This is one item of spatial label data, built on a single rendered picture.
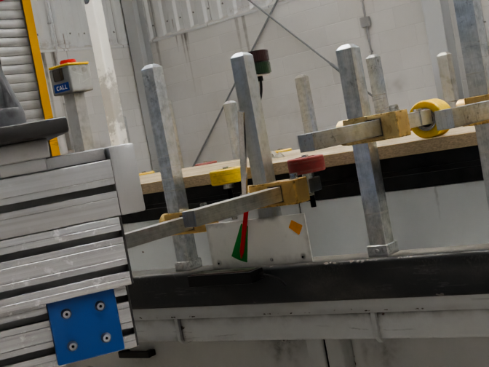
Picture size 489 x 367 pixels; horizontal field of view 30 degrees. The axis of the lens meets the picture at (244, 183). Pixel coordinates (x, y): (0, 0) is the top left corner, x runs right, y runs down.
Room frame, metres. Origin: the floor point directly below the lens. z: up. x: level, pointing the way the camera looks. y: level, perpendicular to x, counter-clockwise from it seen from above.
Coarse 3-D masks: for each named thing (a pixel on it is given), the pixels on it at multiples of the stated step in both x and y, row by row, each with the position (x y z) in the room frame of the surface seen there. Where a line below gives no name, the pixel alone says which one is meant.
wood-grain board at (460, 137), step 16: (464, 128) 2.09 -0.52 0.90; (384, 144) 2.01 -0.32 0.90; (400, 144) 1.92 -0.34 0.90; (416, 144) 1.90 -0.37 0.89; (432, 144) 1.88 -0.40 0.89; (448, 144) 1.86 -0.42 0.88; (464, 144) 1.84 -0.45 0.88; (272, 160) 2.32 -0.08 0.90; (336, 160) 2.02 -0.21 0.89; (352, 160) 2.00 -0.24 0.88; (144, 176) 3.07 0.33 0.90; (160, 176) 2.72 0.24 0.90; (192, 176) 2.27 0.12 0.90; (208, 176) 2.24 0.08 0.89; (144, 192) 2.37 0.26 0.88
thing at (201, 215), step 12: (312, 180) 1.96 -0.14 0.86; (264, 192) 1.81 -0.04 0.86; (276, 192) 1.85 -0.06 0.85; (312, 192) 1.97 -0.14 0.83; (216, 204) 1.69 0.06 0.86; (228, 204) 1.72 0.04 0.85; (240, 204) 1.75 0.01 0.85; (252, 204) 1.78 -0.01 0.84; (264, 204) 1.81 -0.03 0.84; (192, 216) 1.64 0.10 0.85; (204, 216) 1.66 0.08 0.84; (216, 216) 1.68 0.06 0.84; (228, 216) 1.71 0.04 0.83
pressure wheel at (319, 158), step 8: (288, 160) 1.96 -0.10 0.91; (296, 160) 1.94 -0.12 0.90; (304, 160) 1.94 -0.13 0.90; (312, 160) 1.94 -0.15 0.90; (320, 160) 1.95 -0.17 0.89; (288, 168) 1.97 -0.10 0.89; (296, 168) 1.94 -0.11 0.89; (304, 168) 1.94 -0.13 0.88; (312, 168) 1.94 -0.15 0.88; (320, 168) 1.95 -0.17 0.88; (304, 176) 1.97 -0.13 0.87; (312, 176) 1.97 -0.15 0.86; (312, 200) 1.97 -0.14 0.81
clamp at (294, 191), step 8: (264, 184) 1.88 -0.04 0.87; (272, 184) 1.87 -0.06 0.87; (280, 184) 1.86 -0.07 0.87; (288, 184) 1.85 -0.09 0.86; (296, 184) 1.84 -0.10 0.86; (304, 184) 1.87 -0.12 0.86; (288, 192) 1.85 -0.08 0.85; (296, 192) 1.84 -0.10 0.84; (304, 192) 1.86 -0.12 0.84; (288, 200) 1.85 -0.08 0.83; (296, 200) 1.84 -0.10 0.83; (304, 200) 1.86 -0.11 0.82
